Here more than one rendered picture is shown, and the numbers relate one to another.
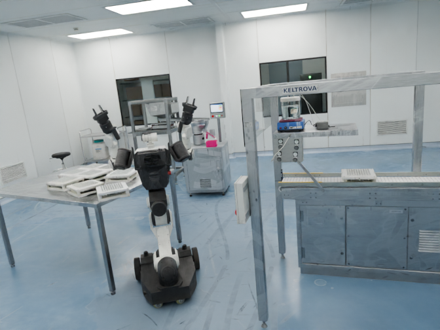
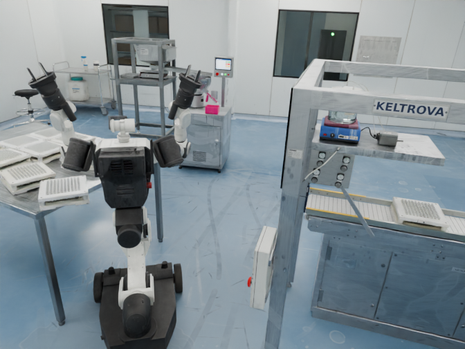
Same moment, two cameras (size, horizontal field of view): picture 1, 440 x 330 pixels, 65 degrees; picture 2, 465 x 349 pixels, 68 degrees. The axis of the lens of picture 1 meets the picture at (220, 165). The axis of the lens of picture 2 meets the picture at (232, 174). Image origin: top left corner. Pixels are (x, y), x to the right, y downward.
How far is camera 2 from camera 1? 1.03 m
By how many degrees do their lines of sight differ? 12
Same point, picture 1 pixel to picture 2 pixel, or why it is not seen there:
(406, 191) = not seen: outside the picture
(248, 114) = (298, 136)
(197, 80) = (201, 20)
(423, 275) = not seen: outside the picture
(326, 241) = (354, 288)
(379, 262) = (418, 324)
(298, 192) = (332, 226)
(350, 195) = (405, 242)
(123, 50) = not seen: outside the picture
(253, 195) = (281, 262)
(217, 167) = (216, 139)
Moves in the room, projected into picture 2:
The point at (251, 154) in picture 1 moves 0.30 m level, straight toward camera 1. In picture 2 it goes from (290, 202) to (302, 255)
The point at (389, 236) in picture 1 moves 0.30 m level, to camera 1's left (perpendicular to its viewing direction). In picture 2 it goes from (442, 297) to (391, 297)
